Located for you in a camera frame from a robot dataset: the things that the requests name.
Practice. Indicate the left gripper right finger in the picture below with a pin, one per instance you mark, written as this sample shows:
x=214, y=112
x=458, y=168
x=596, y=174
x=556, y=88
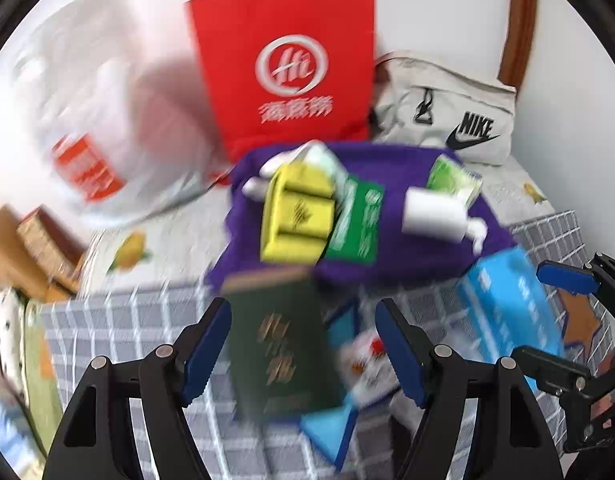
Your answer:
x=511, y=439

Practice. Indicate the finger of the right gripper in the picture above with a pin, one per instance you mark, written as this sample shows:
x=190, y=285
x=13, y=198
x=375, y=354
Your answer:
x=573, y=280
x=552, y=374

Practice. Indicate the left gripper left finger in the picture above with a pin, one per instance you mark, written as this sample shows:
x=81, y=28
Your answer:
x=95, y=437

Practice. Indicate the white sponge block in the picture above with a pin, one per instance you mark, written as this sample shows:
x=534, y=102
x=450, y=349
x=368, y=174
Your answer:
x=434, y=214

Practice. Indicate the small red white packet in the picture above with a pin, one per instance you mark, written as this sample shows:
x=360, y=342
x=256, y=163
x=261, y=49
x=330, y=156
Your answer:
x=366, y=370

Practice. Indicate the green wet wipe packet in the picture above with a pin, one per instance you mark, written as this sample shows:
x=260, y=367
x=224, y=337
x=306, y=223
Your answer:
x=354, y=238

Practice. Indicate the orange felt star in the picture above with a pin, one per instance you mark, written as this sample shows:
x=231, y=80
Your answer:
x=581, y=323

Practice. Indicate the green bed sheet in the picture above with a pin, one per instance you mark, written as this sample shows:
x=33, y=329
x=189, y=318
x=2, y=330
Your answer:
x=44, y=404

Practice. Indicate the blue tissue box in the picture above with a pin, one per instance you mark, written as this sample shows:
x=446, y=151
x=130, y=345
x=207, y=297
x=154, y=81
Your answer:
x=508, y=306

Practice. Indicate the crumpled white tissue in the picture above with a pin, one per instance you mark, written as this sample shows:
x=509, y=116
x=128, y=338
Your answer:
x=476, y=231

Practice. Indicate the white dotted pillow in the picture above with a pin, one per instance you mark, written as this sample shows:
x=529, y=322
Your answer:
x=11, y=345

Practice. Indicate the grey checked tablecloth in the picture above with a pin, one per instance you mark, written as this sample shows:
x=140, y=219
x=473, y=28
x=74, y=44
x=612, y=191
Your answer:
x=128, y=325

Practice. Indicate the green tissue pack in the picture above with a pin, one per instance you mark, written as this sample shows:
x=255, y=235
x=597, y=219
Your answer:
x=447, y=176

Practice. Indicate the purple fleece towel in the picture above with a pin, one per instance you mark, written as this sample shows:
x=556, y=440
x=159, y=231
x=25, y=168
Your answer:
x=401, y=259

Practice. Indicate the blue felt star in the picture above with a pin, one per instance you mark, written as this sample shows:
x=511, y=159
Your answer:
x=330, y=431

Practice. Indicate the brown patterned book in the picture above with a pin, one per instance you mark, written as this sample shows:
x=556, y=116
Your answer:
x=56, y=251

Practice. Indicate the wooden headboard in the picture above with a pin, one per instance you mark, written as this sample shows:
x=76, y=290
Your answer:
x=18, y=269

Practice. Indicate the dark green tea tin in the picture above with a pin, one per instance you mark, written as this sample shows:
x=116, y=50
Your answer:
x=281, y=364

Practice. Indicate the grey Nike waist bag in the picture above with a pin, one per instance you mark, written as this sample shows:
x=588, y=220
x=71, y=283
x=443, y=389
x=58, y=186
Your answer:
x=425, y=103

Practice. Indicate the yellow Adidas pouch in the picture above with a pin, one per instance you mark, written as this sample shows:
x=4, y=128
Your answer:
x=298, y=215

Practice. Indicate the white Miniso plastic bag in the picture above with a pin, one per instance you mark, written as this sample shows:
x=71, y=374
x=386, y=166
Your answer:
x=119, y=147

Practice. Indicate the red Haidilao paper bag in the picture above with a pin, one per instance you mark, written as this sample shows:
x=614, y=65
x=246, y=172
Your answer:
x=286, y=71

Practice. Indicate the brown wooden door frame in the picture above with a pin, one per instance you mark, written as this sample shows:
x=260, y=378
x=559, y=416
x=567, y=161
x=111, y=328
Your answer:
x=518, y=44

